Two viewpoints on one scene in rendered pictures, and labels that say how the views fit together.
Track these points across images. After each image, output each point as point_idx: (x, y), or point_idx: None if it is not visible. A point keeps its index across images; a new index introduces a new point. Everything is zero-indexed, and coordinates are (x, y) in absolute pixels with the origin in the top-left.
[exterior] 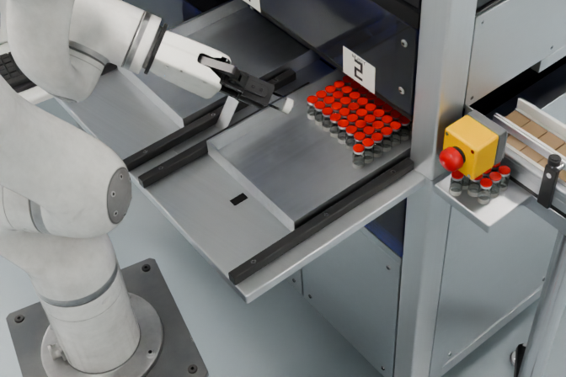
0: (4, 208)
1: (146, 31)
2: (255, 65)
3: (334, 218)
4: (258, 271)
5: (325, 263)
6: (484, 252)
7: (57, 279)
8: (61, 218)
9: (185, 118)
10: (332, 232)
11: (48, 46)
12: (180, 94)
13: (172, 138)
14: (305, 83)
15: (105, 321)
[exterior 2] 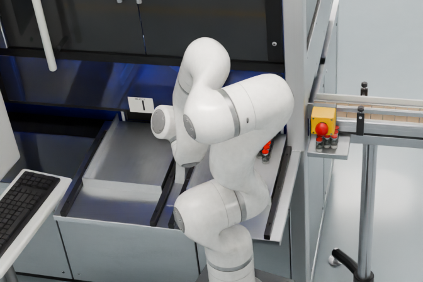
0: (227, 214)
1: None
2: (160, 146)
3: (282, 188)
4: (272, 228)
5: None
6: (313, 194)
7: (242, 250)
8: (260, 201)
9: (161, 185)
10: (286, 195)
11: None
12: (137, 179)
13: (163, 198)
14: None
15: (253, 271)
